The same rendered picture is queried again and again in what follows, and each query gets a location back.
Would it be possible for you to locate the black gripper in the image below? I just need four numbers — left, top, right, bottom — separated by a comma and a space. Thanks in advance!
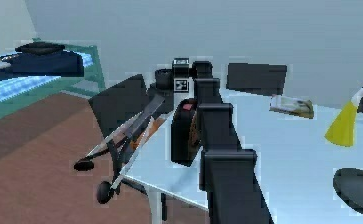
73, 67, 175, 205

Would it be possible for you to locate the black alarm clock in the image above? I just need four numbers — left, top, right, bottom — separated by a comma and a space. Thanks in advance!
170, 97, 204, 168

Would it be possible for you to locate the dark grey chair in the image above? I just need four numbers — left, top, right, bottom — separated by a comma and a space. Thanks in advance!
88, 73, 170, 201

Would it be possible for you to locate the dark blue pillow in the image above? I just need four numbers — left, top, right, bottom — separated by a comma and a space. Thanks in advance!
0, 51, 86, 83

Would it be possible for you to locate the green bed with blue blanket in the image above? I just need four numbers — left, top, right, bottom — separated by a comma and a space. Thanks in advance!
0, 39, 106, 125

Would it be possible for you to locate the black flat cushion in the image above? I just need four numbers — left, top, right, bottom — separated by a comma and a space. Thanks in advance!
14, 41, 67, 56

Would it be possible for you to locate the white table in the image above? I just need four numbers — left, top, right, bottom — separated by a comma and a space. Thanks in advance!
122, 87, 363, 224

